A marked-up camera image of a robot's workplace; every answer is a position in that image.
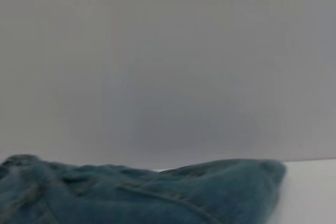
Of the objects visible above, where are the blue denim shorts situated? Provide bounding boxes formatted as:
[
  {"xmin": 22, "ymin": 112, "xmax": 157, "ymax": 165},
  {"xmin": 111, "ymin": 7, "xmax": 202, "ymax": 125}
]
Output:
[{"xmin": 0, "ymin": 154, "xmax": 288, "ymax": 224}]

